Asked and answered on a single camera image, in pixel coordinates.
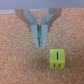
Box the yellow block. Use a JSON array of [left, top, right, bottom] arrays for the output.
[[48, 48, 65, 70]]

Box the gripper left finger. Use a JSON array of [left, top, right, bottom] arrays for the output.
[[14, 8, 42, 47]]

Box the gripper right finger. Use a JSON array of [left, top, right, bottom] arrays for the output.
[[40, 8, 62, 48]]

